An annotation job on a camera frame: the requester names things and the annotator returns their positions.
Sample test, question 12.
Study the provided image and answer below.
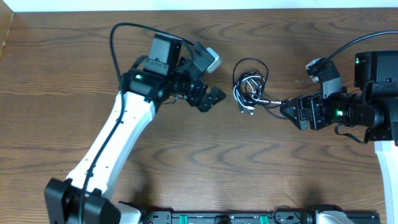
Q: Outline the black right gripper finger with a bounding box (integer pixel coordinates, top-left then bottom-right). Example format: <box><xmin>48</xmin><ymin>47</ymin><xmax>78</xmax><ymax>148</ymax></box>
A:
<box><xmin>289</xmin><ymin>117</ymin><xmax>308</xmax><ymax>130</ymax></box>
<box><xmin>279</xmin><ymin>98</ymin><xmax>303</xmax><ymax>120</ymax></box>

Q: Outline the thin black cable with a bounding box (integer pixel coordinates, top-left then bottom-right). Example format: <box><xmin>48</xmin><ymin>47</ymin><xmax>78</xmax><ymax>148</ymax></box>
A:
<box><xmin>232</xmin><ymin>57</ymin><xmax>289</xmax><ymax>121</ymax></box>

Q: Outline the white usb cable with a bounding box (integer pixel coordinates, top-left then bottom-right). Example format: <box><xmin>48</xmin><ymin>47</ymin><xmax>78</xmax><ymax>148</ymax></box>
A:
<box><xmin>234</xmin><ymin>75</ymin><xmax>282</xmax><ymax>116</ymax></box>

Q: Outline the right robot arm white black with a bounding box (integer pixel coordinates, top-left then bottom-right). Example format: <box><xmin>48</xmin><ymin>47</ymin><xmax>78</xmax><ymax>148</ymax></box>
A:
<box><xmin>279</xmin><ymin>50</ymin><xmax>397</xmax><ymax>223</ymax></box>

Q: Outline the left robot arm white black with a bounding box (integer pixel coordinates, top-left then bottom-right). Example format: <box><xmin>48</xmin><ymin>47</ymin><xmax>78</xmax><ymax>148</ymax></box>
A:
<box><xmin>44</xmin><ymin>33</ymin><xmax>226</xmax><ymax>223</ymax></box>

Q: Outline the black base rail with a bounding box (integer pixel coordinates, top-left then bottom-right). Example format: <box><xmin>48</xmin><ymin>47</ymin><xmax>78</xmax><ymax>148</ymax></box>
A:
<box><xmin>118</xmin><ymin>201</ymin><xmax>382</xmax><ymax>224</ymax></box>

